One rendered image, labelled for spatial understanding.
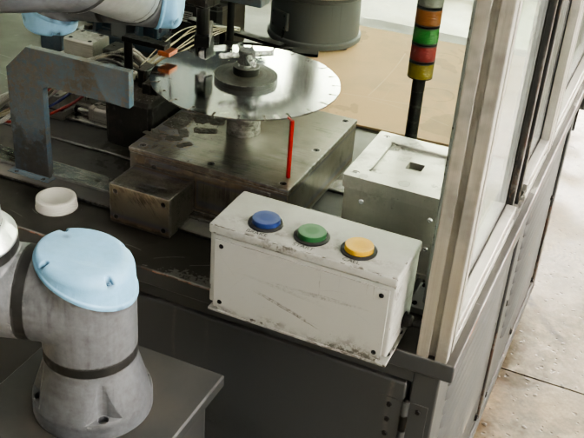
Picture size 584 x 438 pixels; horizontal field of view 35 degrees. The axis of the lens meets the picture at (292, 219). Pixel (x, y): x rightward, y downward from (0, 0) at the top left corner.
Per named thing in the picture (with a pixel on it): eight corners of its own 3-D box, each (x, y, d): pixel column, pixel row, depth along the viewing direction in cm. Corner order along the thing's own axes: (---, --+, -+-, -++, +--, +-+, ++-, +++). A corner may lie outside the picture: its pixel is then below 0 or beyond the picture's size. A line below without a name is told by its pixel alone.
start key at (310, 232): (329, 240, 131) (330, 228, 130) (318, 253, 128) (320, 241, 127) (303, 232, 132) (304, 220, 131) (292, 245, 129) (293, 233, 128)
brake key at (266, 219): (284, 226, 133) (285, 214, 132) (272, 239, 130) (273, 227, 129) (259, 219, 135) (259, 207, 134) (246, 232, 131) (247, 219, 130)
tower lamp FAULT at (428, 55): (438, 57, 164) (441, 41, 162) (430, 65, 160) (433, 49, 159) (414, 52, 165) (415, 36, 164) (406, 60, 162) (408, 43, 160)
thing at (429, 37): (441, 40, 162) (443, 23, 161) (434, 48, 159) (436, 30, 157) (416, 35, 164) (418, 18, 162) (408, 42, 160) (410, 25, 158)
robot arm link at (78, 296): (126, 376, 110) (123, 282, 103) (14, 363, 111) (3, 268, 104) (149, 315, 120) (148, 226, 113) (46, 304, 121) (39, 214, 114)
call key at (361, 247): (376, 253, 129) (378, 241, 128) (367, 268, 126) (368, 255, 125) (349, 245, 130) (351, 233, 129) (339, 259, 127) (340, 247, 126)
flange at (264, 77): (210, 89, 158) (211, 75, 157) (216, 64, 167) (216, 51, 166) (276, 94, 158) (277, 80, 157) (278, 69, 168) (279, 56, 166)
